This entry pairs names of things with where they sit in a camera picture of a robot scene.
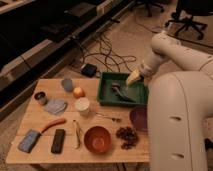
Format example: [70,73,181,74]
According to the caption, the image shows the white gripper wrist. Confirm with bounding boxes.
[126,61,154,86]

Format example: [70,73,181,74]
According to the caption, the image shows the purple bowl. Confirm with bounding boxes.
[130,106,147,131]

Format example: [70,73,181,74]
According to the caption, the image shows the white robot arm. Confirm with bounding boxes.
[126,31,213,171]

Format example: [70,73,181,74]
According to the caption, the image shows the dark utensil in tray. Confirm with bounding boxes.
[111,83,133,102]

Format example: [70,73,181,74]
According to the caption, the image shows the green plastic tray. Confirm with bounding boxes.
[97,72,149,107]

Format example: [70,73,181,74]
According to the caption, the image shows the black power adapter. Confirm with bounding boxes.
[81,63,97,77]

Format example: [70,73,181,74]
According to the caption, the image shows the metal spoon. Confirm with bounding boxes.
[95,113,122,122]

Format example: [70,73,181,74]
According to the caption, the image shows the orange fruit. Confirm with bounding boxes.
[73,87,85,98]

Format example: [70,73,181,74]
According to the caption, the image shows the white cup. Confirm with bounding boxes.
[75,97,90,117]

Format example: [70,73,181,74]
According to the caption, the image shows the bunch of dark grapes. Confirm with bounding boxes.
[116,127,139,150]

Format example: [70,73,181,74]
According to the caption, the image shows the orange bowl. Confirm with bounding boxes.
[84,126,111,154]

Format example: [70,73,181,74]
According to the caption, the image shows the black office chair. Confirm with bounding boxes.
[165,0,213,40]

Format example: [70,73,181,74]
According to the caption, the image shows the grey folded cloth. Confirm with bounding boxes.
[43,99,67,115]

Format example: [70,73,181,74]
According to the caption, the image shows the wooden table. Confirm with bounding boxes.
[6,79,149,164]

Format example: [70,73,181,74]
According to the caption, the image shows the orange carrot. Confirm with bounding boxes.
[41,118,66,134]

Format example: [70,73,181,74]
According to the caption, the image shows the small metal cup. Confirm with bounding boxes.
[34,91,47,106]

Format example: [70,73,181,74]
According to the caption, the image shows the black rectangular block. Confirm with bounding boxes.
[51,129,65,154]

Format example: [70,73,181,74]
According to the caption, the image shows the dark shelf unit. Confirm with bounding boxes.
[0,0,131,121]

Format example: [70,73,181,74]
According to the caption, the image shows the blue sponge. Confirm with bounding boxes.
[18,129,41,153]

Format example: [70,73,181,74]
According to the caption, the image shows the tangled black cables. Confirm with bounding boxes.
[71,31,138,74]

